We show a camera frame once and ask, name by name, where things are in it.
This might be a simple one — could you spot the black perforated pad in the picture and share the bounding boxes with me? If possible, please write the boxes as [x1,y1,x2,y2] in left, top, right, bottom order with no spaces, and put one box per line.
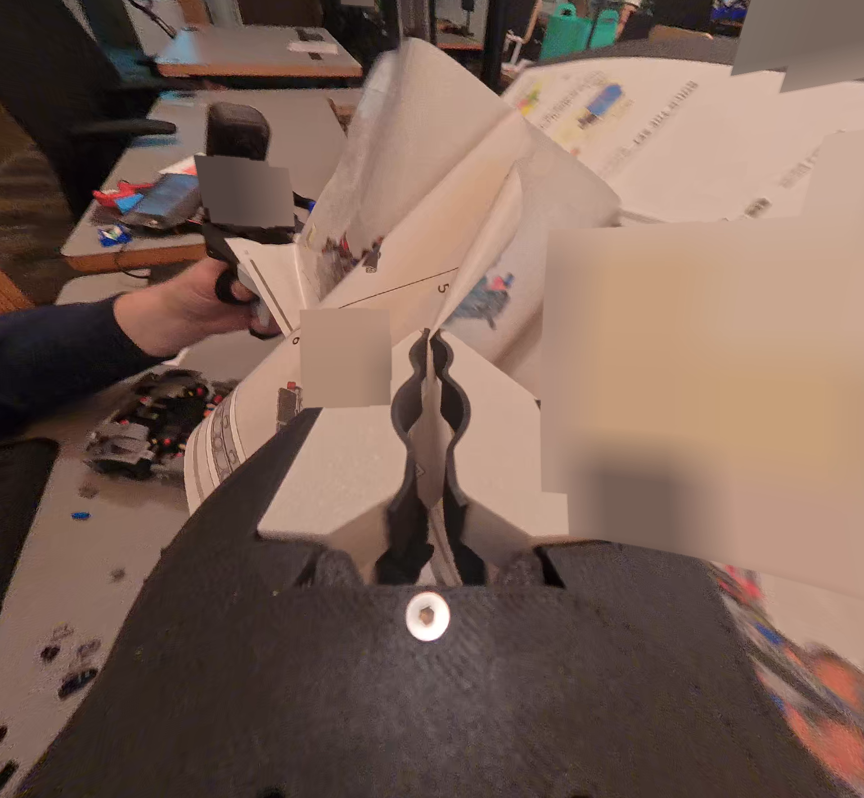
[0,437,60,605]

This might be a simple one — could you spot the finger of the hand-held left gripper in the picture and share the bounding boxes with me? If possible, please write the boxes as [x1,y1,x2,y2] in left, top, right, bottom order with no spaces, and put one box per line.
[225,237,320,335]

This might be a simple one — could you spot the wooden edged desk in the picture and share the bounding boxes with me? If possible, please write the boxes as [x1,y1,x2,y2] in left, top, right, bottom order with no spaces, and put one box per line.
[154,24,365,80]

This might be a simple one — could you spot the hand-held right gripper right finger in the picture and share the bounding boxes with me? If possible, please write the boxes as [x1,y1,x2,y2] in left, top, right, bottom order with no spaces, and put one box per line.
[432,329,569,584]

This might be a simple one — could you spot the person's left hand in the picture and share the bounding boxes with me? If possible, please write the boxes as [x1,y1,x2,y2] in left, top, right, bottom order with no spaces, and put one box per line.
[113,257,278,358]

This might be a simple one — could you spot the scattered small dark lego pieces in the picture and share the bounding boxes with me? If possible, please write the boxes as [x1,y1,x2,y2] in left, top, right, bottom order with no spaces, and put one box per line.
[37,562,131,702]

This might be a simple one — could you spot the black pole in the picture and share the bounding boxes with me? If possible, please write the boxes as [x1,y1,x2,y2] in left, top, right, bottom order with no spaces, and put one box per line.
[481,0,522,89]

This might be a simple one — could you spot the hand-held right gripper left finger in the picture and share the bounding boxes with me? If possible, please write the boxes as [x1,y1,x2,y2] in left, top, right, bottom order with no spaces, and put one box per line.
[256,329,434,583]

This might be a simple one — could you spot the blue and red packets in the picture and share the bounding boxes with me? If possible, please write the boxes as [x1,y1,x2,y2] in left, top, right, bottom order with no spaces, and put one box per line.
[93,172,205,247]

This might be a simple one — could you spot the teal storage crate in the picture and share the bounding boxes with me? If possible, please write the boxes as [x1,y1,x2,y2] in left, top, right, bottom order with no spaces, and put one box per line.
[539,2,620,61]

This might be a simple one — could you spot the grey lego car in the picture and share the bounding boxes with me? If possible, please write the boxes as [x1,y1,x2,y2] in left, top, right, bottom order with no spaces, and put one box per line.
[84,368,235,480]

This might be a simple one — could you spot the lego instruction booklet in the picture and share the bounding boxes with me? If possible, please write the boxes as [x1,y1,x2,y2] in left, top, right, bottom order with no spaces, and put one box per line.
[184,36,864,792]

